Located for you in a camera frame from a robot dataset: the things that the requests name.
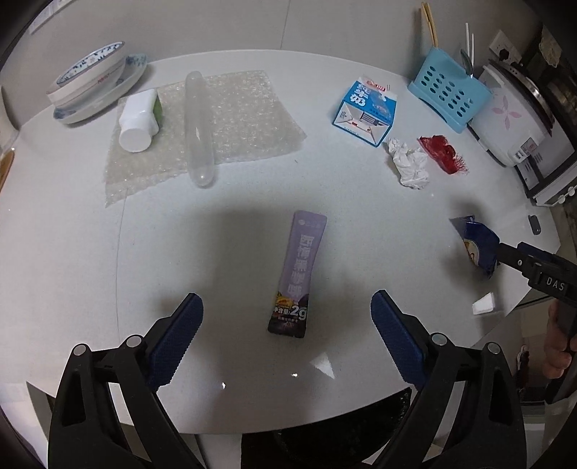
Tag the bubble wrap sheet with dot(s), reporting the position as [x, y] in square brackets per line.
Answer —
[252, 121]

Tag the purple snack sachet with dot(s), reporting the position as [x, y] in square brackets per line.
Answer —
[297, 270]

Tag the person's right hand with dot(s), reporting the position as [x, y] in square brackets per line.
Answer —
[559, 342]

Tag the wooden board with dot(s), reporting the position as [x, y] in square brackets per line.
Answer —
[4, 171]

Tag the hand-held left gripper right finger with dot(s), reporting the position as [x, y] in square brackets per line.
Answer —
[394, 333]

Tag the white paper scrap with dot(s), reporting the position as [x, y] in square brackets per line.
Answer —
[483, 305]

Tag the white wall socket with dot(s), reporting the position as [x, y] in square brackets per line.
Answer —
[505, 47]

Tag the blue plastic utensil basket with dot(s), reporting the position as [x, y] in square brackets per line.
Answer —
[446, 90]

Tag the blue and white milk carton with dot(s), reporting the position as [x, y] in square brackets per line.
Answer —
[365, 112]

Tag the dark appliance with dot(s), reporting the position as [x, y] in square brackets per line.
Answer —
[556, 85]

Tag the small dark grey object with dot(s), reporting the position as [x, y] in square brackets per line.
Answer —
[535, 224]

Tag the white plastic bottle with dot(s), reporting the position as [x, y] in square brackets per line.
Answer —
[137, 119]

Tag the floral patterned bowl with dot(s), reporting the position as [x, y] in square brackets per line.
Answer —
[90, 61]

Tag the crumpled white tissue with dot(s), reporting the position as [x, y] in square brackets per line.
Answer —
[408, 162]

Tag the grey metal spoon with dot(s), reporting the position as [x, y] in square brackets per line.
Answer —
[466, 61]

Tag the clear plastic tube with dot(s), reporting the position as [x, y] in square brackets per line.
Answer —
[199, 130]

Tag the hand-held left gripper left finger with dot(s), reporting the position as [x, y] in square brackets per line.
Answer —
[180, 333]

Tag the white plastic straws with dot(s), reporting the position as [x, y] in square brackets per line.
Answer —
[470, 40]

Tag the white rice cooker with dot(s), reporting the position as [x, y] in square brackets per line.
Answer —
[509, 112]

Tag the red crumpled wrapper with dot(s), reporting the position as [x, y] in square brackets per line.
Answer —
[441, 151]

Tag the wooden chopstick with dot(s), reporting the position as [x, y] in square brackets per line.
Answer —
[428, 25]
[433, 25]

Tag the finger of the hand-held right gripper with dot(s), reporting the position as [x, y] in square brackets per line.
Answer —
[511, 256]

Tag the blue snack bag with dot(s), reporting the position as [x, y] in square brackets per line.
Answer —
[480, 243]

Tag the blue floral plate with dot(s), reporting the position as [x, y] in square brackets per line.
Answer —
[117, 92]

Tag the white bowl with red line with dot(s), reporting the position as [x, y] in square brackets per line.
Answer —
[90, 88]

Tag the white kitchen appliance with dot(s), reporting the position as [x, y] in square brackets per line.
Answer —
[547, 176]

